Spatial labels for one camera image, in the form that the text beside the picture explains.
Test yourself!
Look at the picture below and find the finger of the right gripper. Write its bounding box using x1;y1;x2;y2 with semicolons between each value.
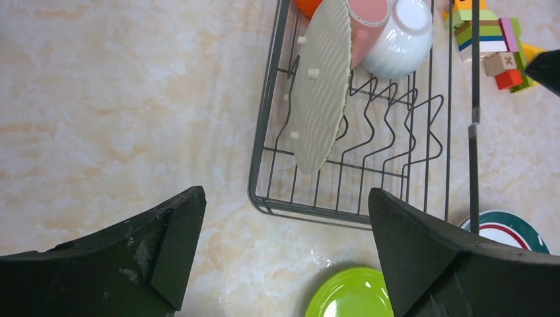
524;50;560;96

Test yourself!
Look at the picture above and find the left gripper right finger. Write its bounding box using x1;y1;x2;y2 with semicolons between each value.
368;188;559;316

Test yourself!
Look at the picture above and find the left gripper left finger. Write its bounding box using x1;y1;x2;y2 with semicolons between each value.
1;186;206;316

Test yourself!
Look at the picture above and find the white plate green red rim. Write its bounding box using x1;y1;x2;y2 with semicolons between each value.
479;210;551;254

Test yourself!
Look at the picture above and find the grey wire dish rack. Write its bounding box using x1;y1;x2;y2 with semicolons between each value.
248;1;460;230

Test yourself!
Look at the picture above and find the white ceramic bowl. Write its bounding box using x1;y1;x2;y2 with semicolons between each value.
360;0;434;80

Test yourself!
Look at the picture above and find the white cup pink handle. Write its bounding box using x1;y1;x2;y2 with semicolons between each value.
346;0;391;69

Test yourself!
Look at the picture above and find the woven bamboo tray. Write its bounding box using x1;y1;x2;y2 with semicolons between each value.
289;0;352;175

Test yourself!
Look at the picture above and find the orange bowl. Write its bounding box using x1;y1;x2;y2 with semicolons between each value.
295;0;322;18

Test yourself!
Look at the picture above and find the yellow toy triangle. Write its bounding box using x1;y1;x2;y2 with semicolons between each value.
521;42;547;63

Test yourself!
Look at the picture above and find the stack of coloured blocks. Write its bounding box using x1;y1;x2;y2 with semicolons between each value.
442;1;537;94

